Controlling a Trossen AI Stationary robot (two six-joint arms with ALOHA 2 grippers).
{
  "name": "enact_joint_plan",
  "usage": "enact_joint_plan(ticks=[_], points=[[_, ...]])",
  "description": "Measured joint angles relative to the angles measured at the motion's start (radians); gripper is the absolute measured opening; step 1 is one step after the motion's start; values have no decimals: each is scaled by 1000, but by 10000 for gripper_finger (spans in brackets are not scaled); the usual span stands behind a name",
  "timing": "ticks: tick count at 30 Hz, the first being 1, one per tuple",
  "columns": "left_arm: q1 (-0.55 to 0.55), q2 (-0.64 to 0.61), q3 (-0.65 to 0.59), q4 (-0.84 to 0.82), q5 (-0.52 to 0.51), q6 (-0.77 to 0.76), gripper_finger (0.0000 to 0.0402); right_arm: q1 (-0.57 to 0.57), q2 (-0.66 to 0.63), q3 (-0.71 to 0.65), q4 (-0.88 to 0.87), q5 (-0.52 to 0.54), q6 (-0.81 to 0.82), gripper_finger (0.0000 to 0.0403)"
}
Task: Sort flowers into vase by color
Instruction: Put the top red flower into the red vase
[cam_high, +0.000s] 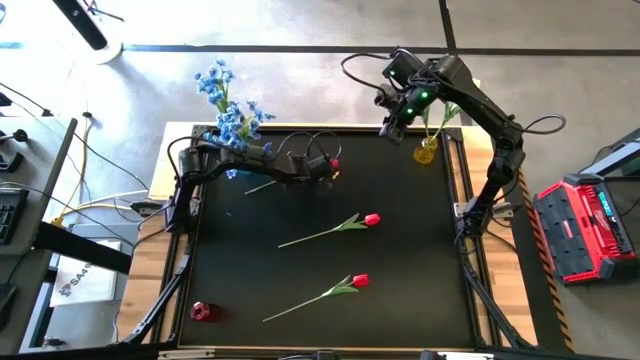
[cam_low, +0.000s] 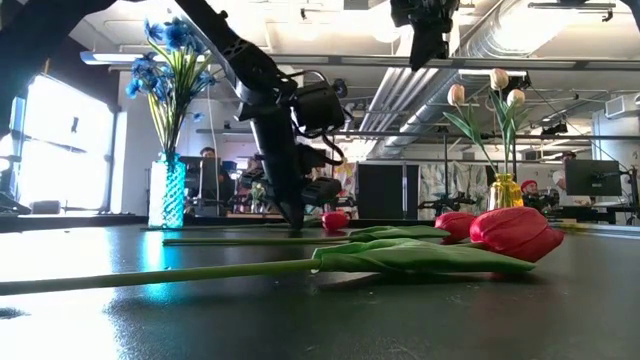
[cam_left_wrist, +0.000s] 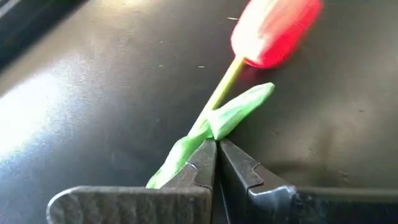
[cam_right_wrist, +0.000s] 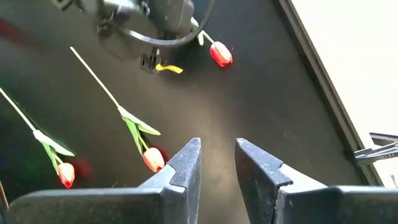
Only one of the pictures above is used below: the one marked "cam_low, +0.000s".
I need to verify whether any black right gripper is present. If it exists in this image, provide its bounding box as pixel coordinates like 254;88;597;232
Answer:
389;0;461;72

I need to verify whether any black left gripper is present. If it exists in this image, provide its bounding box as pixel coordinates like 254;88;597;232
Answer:
234;84;345;232

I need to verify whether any red artificial tulip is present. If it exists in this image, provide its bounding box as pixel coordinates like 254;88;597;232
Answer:
162;211;477;247
0;206;566;297
139;210;352;233

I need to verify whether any white artificial tulip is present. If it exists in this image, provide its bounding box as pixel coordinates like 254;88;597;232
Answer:
487;67;514;177
502;87;532;177
442;82;501;177

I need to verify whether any blue textured glass vase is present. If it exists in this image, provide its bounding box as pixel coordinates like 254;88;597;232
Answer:
148;152;186;230

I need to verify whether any yellow glass vase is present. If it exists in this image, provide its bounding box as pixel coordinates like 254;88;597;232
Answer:
488;172;525;211

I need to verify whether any colourful patterned curtain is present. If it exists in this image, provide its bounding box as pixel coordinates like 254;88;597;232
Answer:
329;159;359;219

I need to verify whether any black partition panel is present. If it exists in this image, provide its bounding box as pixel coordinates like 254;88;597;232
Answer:
357;162;421;221

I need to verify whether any overhead aluminium beam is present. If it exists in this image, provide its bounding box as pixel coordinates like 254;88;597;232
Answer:
79;52;640;70

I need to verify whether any black computer monitor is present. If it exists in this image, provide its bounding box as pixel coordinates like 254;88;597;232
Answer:
183;155;222;201
564;158;624;198

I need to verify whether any person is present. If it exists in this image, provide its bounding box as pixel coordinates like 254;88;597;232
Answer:
519;178;551;211
551;151;592;207
185;146;236;214

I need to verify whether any white leaf-print curtain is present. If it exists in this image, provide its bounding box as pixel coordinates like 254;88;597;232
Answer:
419;162;494;221

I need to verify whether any white air conditioner unit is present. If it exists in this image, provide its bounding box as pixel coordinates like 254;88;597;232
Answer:
603;92;640;120

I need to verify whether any silver ceiling duct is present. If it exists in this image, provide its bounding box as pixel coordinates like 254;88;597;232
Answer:
359;0;531;161

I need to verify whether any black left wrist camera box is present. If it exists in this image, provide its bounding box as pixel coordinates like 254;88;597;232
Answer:
293;79;347;135

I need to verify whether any overhead camera mount bar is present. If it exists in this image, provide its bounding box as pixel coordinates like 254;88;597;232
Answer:
527;1;617;22

